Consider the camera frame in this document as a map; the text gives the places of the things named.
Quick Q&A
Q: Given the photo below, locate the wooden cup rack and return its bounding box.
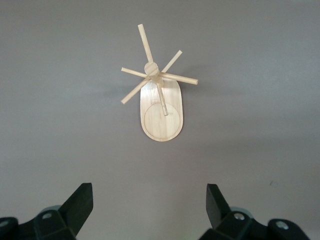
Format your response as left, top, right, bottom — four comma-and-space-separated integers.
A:
120, 23, 199, 142

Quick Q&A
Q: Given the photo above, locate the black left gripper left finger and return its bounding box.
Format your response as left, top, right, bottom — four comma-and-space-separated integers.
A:
17, 182, 95, 240

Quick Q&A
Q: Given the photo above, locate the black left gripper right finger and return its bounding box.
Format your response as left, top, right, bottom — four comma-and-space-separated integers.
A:
199, 183, 270, 240

